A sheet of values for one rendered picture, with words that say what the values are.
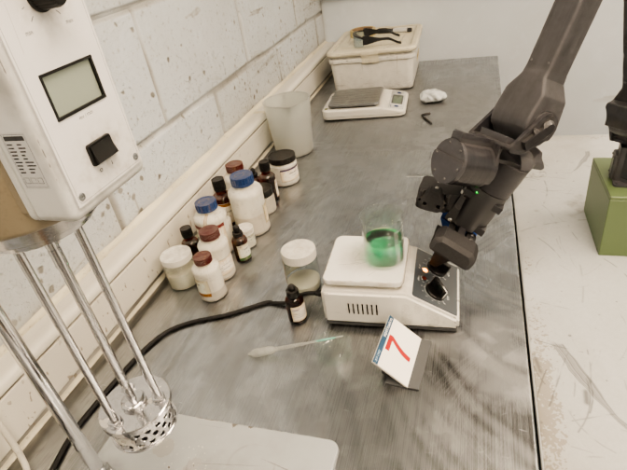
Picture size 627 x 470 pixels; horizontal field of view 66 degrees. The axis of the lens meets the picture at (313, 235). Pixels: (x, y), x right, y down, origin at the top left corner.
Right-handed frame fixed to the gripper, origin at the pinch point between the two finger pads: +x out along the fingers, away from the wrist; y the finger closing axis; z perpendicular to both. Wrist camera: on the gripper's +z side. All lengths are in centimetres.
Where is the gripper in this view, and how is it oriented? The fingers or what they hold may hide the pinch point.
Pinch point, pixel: (444, 247)
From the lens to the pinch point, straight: 76.9
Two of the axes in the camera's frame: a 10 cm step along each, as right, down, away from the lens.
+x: -3.6, 7.1, 6.0
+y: -4.0, 4.7, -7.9
